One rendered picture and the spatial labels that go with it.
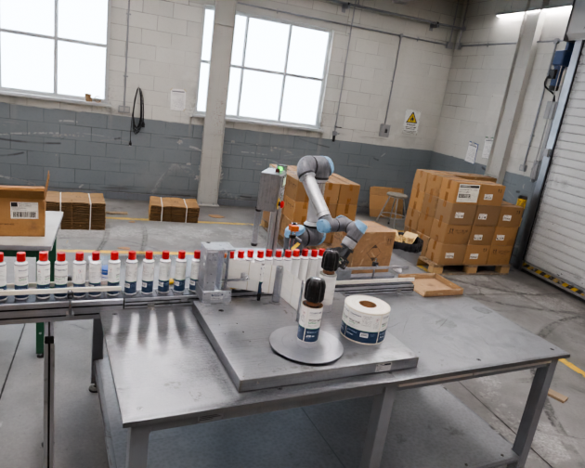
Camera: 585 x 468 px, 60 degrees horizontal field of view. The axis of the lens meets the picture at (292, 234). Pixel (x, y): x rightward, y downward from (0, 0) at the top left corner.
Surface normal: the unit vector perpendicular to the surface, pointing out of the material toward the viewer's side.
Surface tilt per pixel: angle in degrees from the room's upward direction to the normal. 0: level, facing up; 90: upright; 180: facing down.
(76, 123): 90
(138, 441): 90
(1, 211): 90
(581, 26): 90
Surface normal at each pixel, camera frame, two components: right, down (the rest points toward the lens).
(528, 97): -0.94, -0.04
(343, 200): 0.36, 0.31
